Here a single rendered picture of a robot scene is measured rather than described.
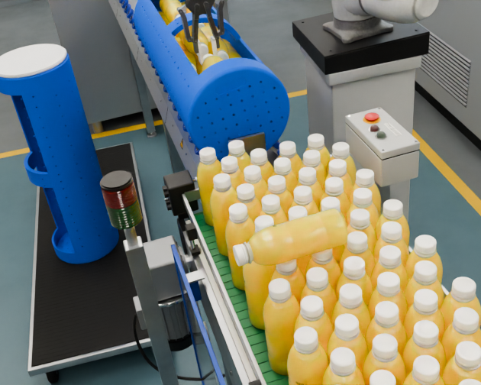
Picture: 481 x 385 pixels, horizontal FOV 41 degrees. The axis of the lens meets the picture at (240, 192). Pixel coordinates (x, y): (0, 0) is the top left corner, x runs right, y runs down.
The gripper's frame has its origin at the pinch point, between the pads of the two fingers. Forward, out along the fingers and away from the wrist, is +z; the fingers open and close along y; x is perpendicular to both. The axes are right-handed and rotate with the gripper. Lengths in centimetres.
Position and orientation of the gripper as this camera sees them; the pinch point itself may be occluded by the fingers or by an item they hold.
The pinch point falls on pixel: (207, 50)
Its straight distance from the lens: 192.1
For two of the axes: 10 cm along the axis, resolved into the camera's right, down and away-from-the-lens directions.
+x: 3.0, 5.2, -8.0
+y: -9.5, 2.6, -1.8
